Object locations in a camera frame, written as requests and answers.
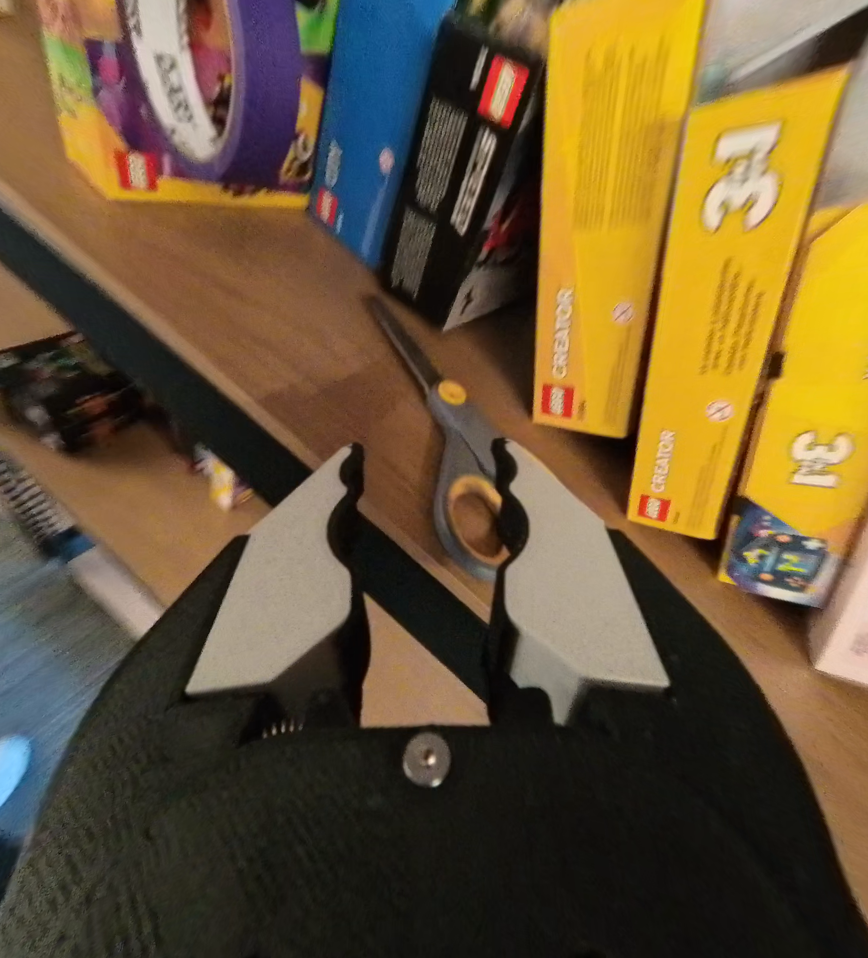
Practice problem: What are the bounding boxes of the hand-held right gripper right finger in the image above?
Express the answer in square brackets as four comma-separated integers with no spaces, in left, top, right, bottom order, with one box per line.
[486,439,670,725]

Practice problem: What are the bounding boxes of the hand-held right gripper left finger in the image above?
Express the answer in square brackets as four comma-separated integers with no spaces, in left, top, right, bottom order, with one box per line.
[186,443,373,723]

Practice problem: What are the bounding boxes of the grey yellow scissors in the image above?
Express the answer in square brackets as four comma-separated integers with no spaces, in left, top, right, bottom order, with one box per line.
[363,294,526,582]

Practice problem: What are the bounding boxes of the spider toy box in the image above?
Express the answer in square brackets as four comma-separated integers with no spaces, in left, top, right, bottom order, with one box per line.
[36,0,341,209]

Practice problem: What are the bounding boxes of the purple masking tape roll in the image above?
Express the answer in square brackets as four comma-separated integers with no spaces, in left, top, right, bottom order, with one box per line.
[116,0,305,186]

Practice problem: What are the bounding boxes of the small yellow white box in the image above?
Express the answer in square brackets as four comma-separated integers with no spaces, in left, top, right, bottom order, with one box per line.
[192,444,254,512]

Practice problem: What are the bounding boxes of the black metal shelf rack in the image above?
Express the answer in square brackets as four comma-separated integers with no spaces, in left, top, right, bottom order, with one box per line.
[0,168,495,727]

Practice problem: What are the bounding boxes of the dark toy box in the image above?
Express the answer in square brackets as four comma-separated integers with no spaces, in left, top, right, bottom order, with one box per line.
[0,331,147,455]

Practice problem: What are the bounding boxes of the yellow toy box space picture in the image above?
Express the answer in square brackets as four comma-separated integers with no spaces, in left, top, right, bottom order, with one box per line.
[717,196,868,609]

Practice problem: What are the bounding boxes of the yellow Creator boxes pile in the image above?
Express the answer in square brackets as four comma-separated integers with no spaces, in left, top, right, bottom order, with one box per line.
[530,0,708,440]

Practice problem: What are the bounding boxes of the small black toy box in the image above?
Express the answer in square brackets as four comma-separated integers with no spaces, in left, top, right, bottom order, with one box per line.
[380,13,549,332]

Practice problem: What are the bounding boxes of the blue toy box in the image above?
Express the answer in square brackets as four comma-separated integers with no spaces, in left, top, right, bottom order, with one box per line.
[307,0,456,272]

